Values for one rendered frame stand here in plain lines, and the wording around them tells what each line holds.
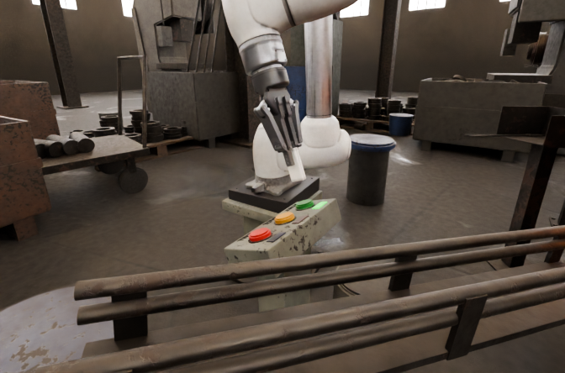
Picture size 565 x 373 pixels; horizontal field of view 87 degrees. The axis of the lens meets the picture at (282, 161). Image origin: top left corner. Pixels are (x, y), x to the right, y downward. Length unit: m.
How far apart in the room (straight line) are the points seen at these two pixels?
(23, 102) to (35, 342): 3.02
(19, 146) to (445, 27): 10.83
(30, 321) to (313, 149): 0.90
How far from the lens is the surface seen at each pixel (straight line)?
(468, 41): 11.19
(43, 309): 0.82
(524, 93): 3.48
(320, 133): 1.14
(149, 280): 0.24
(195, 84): 3.26
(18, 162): 2.03
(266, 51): 0.61
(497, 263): 1.78
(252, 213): 1.20
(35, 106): 3.64
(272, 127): 0.59
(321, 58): 1.14
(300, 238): 0.55
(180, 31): 5.71
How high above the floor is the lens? 0.89
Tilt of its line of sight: 18 degrees down
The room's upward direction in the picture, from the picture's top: straight up
